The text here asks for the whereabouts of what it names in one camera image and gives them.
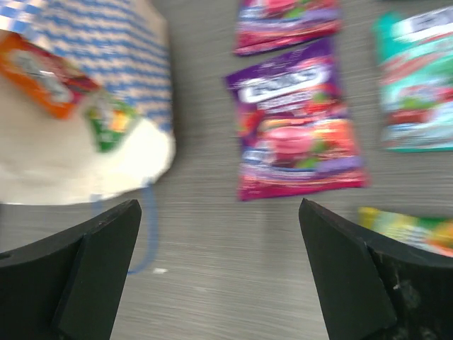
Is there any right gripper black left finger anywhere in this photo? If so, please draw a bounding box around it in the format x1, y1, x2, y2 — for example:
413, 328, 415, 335
1, 200, 142, 339

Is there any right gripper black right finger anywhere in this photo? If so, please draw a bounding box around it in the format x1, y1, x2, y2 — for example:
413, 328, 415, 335
299, 199, 452, 339

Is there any green snack packet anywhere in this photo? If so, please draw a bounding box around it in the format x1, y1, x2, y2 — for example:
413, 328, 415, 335
86, 96, 139, 153
358, 207, 452, 257

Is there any purple snack packet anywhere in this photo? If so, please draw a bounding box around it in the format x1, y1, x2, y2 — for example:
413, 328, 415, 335
225, 37, 368, 201
234, 0, 341, 56

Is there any teal white snack packet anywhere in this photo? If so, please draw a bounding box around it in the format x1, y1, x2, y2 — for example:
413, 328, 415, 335
372, 6, 452, 152

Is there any blue checkered paper bag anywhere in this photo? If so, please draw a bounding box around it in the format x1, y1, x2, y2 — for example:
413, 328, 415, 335
0, 0, 177, 276

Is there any orange snack packet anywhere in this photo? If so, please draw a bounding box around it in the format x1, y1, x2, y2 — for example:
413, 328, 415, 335
1, 33, 100, 120

